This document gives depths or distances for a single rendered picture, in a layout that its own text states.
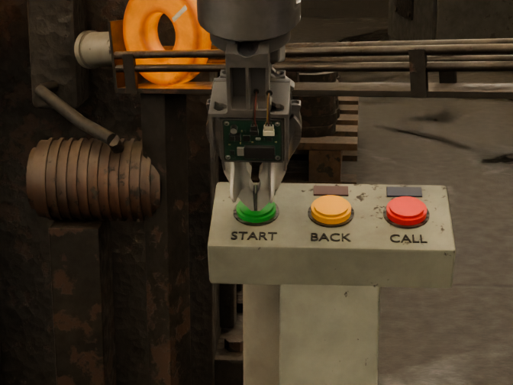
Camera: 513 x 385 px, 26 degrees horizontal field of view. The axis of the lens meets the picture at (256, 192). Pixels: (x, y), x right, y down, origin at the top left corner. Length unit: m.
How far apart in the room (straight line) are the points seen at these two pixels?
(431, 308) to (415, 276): 1.44
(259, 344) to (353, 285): 0.22
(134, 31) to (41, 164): 0.25
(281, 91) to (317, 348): 0.28
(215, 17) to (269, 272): 0.28
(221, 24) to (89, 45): 0.82
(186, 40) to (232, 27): 0.68
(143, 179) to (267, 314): 0.48
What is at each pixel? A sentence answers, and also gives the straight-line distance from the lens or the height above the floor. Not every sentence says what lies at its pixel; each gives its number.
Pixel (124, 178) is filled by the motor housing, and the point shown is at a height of 0.49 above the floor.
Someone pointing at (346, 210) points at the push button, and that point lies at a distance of 1.11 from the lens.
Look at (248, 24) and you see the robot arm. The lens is 0.93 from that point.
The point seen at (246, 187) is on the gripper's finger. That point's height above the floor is 0.63.
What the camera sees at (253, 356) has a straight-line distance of 1.30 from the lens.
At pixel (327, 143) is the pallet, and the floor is 0.14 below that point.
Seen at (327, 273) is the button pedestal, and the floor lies 0.55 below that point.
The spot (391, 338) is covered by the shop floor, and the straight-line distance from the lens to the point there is 2.36.
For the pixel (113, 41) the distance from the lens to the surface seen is 1.70.
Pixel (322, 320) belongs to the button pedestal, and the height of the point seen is 0.50.
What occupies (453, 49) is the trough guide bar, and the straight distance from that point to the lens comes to 1.34.
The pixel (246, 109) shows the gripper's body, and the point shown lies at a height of 0.73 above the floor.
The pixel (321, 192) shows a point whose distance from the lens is 1.14.
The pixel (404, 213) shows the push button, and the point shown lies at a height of 0.61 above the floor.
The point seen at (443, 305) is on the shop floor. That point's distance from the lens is 2.55.
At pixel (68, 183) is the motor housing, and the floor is 0.48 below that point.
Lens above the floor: 0.92
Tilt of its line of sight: 16 degrees down
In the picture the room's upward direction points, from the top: straight up
